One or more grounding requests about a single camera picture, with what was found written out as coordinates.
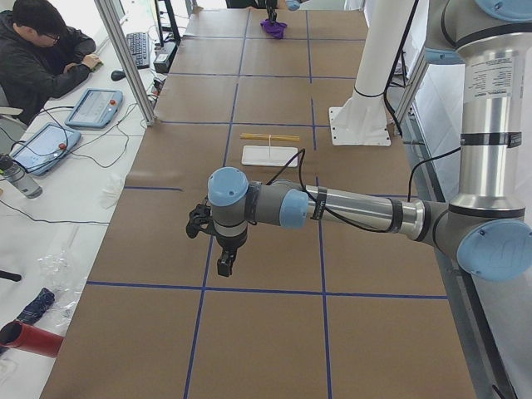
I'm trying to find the black computer mouse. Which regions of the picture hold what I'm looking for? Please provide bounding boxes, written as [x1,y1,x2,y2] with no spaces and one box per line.
[111,70,126,81]

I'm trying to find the far teach pendant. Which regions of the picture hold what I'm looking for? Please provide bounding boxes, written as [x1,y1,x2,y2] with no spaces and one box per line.
[65,88,123,129]

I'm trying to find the black keyboard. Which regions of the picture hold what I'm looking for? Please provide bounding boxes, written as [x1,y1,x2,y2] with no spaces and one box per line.
[126,32,150,69]

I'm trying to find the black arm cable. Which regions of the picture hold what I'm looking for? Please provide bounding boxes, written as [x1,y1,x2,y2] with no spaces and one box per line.
[265,149,465,234]

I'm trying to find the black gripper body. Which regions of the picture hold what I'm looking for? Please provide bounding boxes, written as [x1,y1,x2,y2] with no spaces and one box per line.
[216,232,248,254]
[265,0,277,10]

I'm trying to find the white towel rack base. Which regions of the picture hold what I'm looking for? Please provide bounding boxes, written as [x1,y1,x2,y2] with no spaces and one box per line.
[241,145,298,168]

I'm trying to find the aluminium frame post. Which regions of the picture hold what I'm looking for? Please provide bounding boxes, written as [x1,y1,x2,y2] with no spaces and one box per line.
[95,0,155,126]

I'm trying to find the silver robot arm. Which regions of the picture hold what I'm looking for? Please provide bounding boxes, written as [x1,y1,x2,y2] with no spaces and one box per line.
[202,1,531,282]
[265,0,302,24]

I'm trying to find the white pedestal column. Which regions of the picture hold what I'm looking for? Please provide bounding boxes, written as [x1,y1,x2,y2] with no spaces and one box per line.
[329,0,416,146]

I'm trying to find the seated person in black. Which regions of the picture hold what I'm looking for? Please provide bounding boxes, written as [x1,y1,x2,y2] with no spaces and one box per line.
[1,0,102,125]

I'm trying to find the grey water bottle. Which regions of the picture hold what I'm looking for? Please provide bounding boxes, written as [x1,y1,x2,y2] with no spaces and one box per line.
[1,154,42,199]

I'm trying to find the clear plastic wrap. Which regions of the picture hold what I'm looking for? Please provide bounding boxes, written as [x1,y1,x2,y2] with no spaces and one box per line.
[38,225,88,334]

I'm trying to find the purple towel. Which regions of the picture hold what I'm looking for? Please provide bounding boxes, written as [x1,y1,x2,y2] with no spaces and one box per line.
[260,19,288,39]

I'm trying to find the near wooden rack rod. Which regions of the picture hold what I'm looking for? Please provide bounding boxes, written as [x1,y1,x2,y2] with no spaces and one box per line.
[239,134,301,143]

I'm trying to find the near teach pendant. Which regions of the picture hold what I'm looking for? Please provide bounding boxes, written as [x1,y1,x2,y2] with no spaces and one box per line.
[11,123,81,176]

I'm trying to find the teach pendant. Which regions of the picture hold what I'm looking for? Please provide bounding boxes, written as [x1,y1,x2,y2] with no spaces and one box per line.
[11,123,81,176]
[65,88,123,129]

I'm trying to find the red cylinder tube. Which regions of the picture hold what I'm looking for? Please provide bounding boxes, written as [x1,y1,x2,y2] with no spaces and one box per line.
[1,320,63,357]

